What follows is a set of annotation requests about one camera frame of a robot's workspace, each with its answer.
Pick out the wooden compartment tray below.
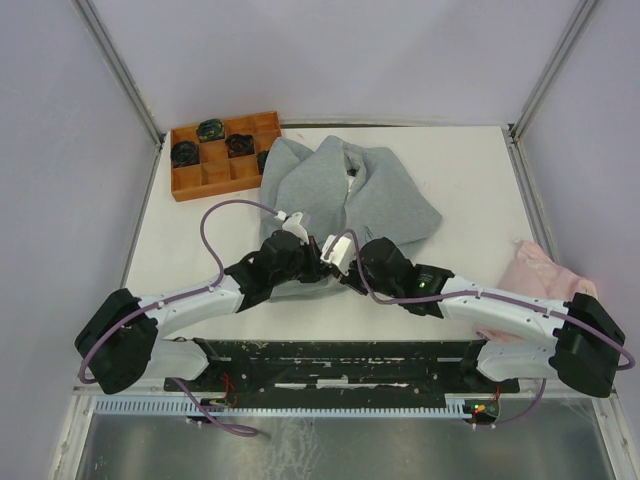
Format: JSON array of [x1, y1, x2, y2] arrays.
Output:
[[169, 111, 282, 202]]

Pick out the dark rolled sock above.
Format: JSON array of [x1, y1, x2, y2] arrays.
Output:
[[196, 118, 225, 143], [256, 150, 269, 175], [170, 141, 200, 168], [225, 134, 255, 158]]

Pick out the right aluminium frame post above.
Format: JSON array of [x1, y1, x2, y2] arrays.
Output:
[[509, 0, 602, 143]]

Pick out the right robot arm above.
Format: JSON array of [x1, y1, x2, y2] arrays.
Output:
[[321, 234, 635, 398]]

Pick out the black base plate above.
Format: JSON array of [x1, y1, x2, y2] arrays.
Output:
[[185, 339, 520, 409]]

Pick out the dark rolled sock right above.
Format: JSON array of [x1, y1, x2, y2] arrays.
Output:
[[256, 150, 269, 175]]

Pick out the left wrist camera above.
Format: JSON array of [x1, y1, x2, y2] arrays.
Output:
[[281, 212, 310, 244]]

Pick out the grey zip jacket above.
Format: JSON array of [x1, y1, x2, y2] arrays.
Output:
[[256, 133, 444, 303]]

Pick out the purple cable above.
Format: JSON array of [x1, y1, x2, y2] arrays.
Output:
[[324, 227, 636, 429], [78, 198, 286, 385]]

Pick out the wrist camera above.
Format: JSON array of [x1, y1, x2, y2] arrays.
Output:
[[281, 212, 310, 244], [320, 235, 355, 274]]

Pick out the dark rolled sock middle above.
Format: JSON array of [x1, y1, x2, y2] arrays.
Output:
[[225, 134, 255, 158]]

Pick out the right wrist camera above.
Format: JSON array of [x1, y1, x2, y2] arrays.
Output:
[[320, 235, 355, 274]]

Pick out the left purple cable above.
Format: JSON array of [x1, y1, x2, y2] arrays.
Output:
[[78, 198, 286, 385]]

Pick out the dark rolled sock top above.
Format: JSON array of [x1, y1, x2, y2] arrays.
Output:
[[196, 118, 225, 143]]

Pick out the pink cloth bag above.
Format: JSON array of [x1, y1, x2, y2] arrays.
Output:
[[474, 239, 601, 346]]

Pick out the light blue cable duct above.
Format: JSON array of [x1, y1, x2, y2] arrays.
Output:
[[94, 392, 476, 417]]

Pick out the left aluminium frame post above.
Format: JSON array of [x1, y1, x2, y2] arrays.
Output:
[[72, 0, 164, 145]]

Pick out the aluminium front rail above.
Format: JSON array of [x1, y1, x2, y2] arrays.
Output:
[[69, 349, 616, 401]]

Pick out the aluminium frame post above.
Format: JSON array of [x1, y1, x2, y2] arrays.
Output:
[[509, 0, 602, 143], [72, 0, 164, 145]]

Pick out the dark rolled sock left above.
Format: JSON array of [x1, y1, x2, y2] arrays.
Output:
[[170, 141, 200, 168]]

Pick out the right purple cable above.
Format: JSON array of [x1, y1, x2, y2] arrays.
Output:
[[324, 227, 636, 429]]

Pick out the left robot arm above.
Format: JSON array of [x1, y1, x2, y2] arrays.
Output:
[[74, 230, 330, 395]]

